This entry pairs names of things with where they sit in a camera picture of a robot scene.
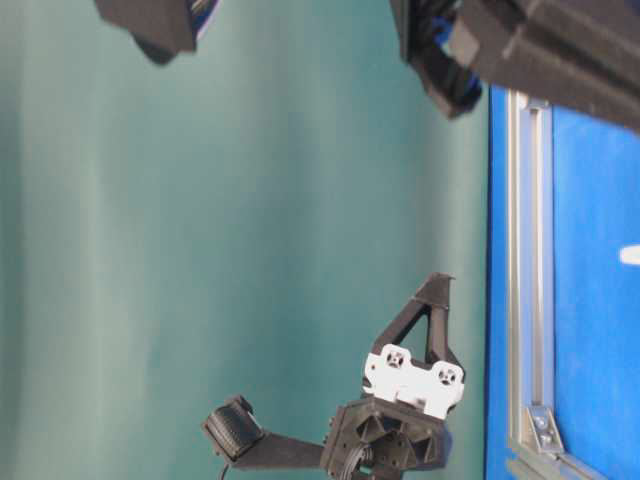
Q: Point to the metal corner bracket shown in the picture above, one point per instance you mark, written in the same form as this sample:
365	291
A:
544	431

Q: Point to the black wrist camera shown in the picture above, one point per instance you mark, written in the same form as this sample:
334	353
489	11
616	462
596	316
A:
238	438
162	29

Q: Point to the black far wrist camera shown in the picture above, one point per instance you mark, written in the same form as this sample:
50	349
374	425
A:
238	438

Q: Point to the black white far gripper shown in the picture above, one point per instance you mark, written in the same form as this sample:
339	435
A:
399	423

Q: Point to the black near wrist camera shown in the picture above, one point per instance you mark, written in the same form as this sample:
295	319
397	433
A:
162	29

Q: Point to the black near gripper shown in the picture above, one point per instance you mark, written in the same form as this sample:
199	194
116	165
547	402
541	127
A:
581	55

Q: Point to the aluminium extrusion frame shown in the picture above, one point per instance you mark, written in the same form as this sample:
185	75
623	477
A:
530	287

